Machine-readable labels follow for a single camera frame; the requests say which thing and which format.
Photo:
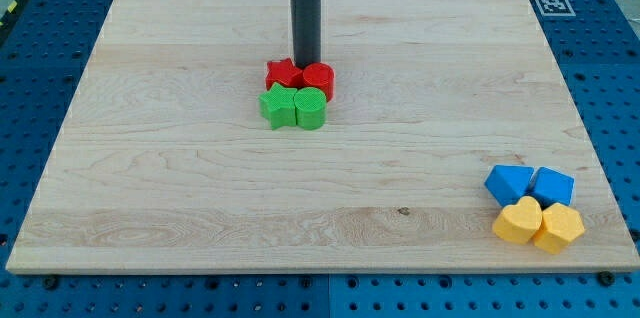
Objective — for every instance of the black bolt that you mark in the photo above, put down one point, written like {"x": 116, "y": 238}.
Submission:
{"x": 606, "y": 278}
{"x": 50, "y": 282}

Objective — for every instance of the red star block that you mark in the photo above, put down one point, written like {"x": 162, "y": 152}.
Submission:
{"x": 283, "y": 72}

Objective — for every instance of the light wooden board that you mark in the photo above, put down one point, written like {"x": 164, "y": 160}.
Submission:
{"x": 164, "y": 165}

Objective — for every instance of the black bolt front left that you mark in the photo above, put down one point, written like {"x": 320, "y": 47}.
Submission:
{"x": 50, "y": 282}

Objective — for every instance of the blue cube block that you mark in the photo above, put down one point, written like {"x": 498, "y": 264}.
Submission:
{"x": 549, "y": 186}

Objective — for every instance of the green star block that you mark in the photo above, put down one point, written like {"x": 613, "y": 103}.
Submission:
{"x": 278, "y": 107}

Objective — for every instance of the red cylinder block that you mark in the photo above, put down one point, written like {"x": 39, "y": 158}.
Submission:
{"x": 320, "y": 76}

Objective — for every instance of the yellow hexagon block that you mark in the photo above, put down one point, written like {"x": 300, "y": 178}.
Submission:
{"x": 561, "y": 226}

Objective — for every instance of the green cylinder block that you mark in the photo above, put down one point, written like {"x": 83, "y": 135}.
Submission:
{"x": 310, "y": 104}

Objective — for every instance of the yellow heart block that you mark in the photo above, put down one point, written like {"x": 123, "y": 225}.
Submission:
{"x": 518, "y": 223}

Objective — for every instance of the white fiducial marker tag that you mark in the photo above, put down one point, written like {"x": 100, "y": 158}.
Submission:
{"x": 555, "y": 8}

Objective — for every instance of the black bolt front right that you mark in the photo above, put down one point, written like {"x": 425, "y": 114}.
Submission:
{"x": 606, "y": 278}

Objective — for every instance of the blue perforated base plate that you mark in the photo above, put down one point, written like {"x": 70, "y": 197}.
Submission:
{"x": 41, "y": 63}

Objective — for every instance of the blue triangle block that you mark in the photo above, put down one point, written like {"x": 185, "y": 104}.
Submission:
{"x": 508, "y": 183}

